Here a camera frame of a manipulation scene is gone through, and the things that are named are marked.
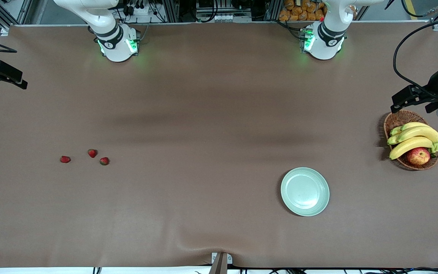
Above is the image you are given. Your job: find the pale green round plate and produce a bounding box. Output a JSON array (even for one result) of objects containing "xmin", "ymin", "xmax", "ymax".
[{"xmin": 281, "ymin": 167, "xmax": 330, "ymax": 217}]

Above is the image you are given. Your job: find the brown wicker basket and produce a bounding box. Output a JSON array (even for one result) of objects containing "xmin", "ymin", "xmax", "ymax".
[{"xmin": 384, "ymin": 110, "xmax": 438, "ymax": 171}]

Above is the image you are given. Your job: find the yellow banana bunch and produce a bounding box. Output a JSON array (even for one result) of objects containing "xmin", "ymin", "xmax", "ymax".
[{"xmin": 387, "ymin": 122, "xmax": 438, "ymax": 160}]

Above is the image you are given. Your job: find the red apple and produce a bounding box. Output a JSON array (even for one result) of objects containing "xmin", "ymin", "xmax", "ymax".
[{"xmin": 406, "ymin": 147, "xmax": 431, "ymax": 166}]

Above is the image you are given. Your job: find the pile of brown bread rolls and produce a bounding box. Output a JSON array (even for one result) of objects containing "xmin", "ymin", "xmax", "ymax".
[{"xmin": 278, "ymin": 0, "xmax": 328, "ymax": 22}]

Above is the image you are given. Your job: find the white power strip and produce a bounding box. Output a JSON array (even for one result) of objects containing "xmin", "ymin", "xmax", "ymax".
[{"xmin": 124, "ymin": 0, "xmax": 156, "ymax": 16}]

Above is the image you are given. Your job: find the brown table mat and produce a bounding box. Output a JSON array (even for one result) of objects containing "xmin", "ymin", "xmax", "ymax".
[{"xmin": 0, "ymin": 21, "xmax": 438, "ymax": 269}]

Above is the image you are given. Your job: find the white connector strip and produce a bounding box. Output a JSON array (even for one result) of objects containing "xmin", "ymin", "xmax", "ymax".
[{"xmin": 197, "ymin": 13, "xmax": 252, "ymax": 22}]

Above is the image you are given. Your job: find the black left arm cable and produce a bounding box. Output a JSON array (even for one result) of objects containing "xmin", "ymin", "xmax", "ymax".
[{"xmin": 393, "ymin": 15, "xmax": 438, "ymax": 100}]

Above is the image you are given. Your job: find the metal camera mounting post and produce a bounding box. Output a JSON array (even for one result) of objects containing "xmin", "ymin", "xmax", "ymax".
[{"xmin": 208, "ymin": 252, "xmax": 233, "ymax": 274}]

